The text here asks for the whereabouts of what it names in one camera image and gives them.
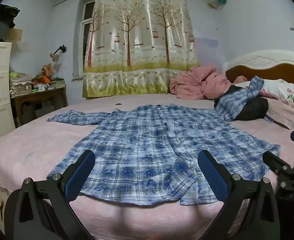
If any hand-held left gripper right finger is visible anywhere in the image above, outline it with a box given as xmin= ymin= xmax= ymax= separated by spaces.
xmin=198 ymin=150 xmax=280 ymax=240

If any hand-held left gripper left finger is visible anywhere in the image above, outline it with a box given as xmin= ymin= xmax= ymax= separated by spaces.
xmin=14 ymin=149 xmax=96 ymax=240

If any blue plaid shirt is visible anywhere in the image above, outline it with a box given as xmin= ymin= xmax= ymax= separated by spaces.
xmin=46 ymin=76 xmax=281 ymax=205

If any white printed pillow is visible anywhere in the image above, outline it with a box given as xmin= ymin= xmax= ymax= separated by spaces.
xmin=260 ymin=79 xmax=294 ymax=110

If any black cloth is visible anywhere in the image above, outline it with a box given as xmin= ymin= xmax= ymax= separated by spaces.
xmin=213 ymin=85 xmax=269 ymax=121

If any wooden desk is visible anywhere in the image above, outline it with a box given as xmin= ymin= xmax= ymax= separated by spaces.
xmin=10 ymin=84 xmax=68 ymax=128

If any white and wooden headboard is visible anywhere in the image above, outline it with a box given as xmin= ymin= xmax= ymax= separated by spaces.
xmin=222 ymin=50 xmax=294 ymax=90

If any pink quilt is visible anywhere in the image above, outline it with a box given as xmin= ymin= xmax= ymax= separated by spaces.
xmin=169 ymin=65 xmax=231 ymax=100

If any orange toy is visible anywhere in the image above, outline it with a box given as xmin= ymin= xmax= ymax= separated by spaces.
xmin=32 ymin=65 xmax=53 ymax=84

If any stack of papers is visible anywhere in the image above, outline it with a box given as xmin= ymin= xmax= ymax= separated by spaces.
xmin=9 ymin=72 xmax=33 ymax=98

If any tree print curtain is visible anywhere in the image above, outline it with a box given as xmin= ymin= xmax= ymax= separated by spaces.
xmin=83 ymin=0 xmax=200 ymax=98

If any white framed window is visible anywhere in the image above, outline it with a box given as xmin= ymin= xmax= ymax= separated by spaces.
xmin=78 ymin=0 xmax=97 ymax=77

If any black bag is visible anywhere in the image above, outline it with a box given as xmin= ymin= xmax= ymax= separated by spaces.
xmin=0 ymin=4 xmax=20 ymax=40

